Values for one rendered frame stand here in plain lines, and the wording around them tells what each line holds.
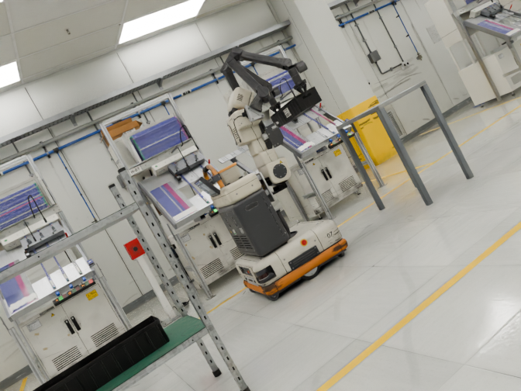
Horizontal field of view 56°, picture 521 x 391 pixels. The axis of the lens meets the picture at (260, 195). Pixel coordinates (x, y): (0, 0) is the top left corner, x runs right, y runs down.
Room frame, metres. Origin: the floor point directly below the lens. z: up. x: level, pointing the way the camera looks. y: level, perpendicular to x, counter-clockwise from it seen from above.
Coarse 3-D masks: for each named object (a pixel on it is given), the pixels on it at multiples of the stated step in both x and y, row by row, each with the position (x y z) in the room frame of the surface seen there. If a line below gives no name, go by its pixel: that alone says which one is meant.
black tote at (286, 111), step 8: (312, 88) 3.38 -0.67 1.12; (296, 96) 3.34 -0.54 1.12; (304, 96) 3.36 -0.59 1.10; (312, 96) 3.37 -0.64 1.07; (288, 104) 3.47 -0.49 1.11; (296, 104) 3.36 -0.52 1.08; (304, 104) 3.35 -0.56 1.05; (312, 104) 3.37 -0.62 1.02; (280, 112) 3.67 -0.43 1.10; (288, 112) 3.54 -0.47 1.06; (296, 112) 3.43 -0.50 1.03; (272, 120) 3.88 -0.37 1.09; (280, 120) 3.75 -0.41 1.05; (288, 120) 3.61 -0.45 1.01
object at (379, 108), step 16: (400, 96) 3.47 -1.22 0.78; (432, 96) 3.54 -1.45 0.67; (368, 112) 3.56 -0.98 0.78; (384, 112) 3.42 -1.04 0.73; (336, 128) 4.08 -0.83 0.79; (448, 128) 3.54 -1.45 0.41; (400, 144) 3.42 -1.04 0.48; (464, 160) 3.54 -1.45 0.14; (368, 176) 4.06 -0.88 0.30; (416, 176) 3.42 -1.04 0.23; (384, 208) 4.06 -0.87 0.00
